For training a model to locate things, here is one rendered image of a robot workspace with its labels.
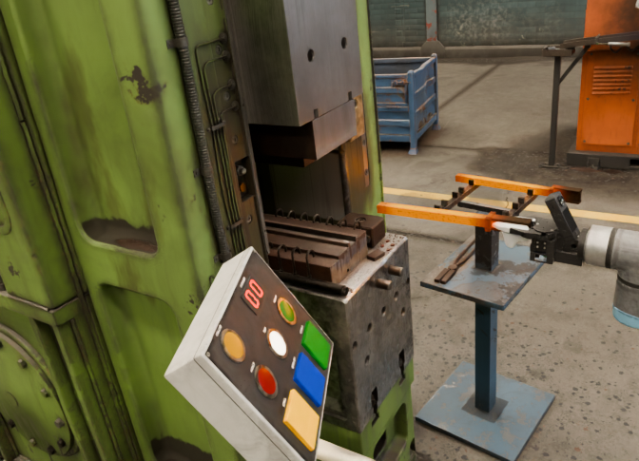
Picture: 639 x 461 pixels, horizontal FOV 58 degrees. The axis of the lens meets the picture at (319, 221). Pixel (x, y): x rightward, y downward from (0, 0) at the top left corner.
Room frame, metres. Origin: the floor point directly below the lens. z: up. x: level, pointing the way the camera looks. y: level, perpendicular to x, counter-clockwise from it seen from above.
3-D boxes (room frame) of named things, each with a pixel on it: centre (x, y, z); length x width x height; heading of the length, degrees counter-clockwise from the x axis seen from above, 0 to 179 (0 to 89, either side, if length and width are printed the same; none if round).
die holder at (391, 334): (1.55, 0.08, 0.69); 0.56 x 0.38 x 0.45; 55
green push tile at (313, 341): (0.94, 0.04, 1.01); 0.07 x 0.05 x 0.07; 170
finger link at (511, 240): (1.22, -0.45, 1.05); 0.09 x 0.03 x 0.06; 56
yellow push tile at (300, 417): (0.75, 0.07, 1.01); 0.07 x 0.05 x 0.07; 170
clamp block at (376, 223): (1.56, -0.12, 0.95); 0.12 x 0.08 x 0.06; 55
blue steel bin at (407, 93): (5.46, -0.58, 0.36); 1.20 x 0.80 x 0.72; 61
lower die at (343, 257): (1.50, 0.10, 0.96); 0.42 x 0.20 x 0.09; 55
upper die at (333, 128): (1.50, 0.10, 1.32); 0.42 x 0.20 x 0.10; 55
